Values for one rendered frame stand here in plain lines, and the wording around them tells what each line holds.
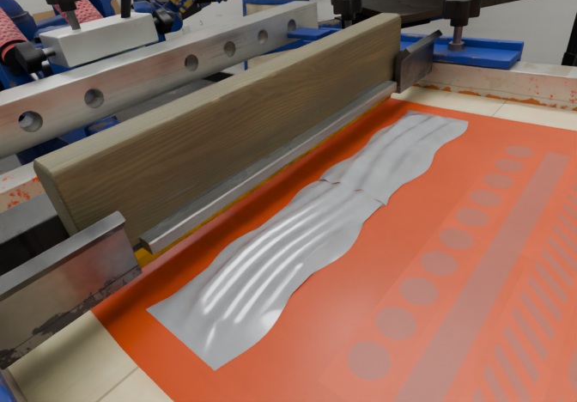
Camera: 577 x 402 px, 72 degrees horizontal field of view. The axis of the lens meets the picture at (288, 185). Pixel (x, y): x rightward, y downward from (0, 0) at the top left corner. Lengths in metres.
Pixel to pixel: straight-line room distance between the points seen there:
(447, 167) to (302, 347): 0.22
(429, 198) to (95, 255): 0.25
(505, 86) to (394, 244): 0.29
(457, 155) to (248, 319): 0.25
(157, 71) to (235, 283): 0.33
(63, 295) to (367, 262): 0.19
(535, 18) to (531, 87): 1.81
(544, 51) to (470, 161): 1.97
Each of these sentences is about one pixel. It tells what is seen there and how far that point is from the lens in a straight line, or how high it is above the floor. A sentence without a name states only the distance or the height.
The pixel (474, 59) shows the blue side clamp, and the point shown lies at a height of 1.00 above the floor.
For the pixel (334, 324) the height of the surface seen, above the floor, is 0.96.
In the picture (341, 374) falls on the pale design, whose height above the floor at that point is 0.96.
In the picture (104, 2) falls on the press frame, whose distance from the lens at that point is 1.30.
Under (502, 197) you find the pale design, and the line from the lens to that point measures 0.36.
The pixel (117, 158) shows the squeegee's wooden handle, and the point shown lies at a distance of 0.25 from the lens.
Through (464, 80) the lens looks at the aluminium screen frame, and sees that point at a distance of 0.54.
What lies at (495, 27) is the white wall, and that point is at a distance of 2.38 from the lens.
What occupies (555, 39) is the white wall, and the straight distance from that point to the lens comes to 2.33.
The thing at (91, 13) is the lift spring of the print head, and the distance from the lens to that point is 0.75.
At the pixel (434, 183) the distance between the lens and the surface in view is 0.36.
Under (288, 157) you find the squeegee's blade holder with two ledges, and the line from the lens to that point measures 0.33.
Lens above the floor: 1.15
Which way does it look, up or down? 33 degrees down
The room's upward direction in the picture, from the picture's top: 7 degrees counter-clockwise
